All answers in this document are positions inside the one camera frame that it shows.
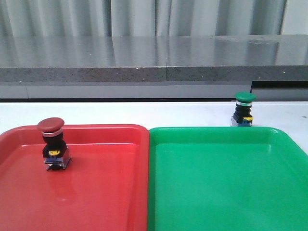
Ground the red plastic tray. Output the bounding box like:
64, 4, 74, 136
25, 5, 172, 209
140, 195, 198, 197
0, 125, 149, 231

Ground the white pleated curtain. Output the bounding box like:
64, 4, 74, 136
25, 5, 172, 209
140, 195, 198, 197
0, 0, 286, 37

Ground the green plastic tray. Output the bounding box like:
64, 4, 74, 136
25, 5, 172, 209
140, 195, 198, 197
147, 127, 308, 231

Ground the green mushroom push button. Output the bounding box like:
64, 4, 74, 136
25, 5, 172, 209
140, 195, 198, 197
231, 92, 256, 127

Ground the grey stone counter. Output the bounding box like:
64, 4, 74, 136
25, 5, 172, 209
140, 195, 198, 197
0, 35, 308, 102

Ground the red mushroom push button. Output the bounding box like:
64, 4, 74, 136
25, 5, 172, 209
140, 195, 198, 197
37, 117, 71, 170

